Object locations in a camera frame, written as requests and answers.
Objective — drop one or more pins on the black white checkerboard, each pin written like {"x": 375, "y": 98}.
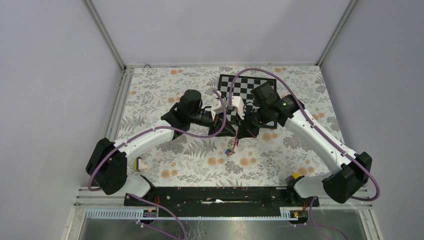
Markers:
{"x": 242, "y": 88}

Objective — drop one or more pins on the floral patterned mat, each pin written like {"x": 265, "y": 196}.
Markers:
{"x": 201, "y": 162}

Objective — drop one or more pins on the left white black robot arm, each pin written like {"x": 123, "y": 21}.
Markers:
{"x": 107, "y": 166}

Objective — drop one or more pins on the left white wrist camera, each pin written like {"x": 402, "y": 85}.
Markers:
{"x": 221, "y": 110}

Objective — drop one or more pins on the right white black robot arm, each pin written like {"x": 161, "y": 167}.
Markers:
{"x": 348, "y": 170}

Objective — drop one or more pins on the green white small block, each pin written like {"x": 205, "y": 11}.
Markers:
{"x": 139, "y": 165}

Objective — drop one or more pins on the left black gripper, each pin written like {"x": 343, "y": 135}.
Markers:
{"x": 216, "y": 124}

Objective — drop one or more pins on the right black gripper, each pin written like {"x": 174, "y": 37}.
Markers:
{"x": 245, "y": 130}

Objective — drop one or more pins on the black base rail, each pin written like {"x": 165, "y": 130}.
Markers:
{"x": 230, "y": 202}

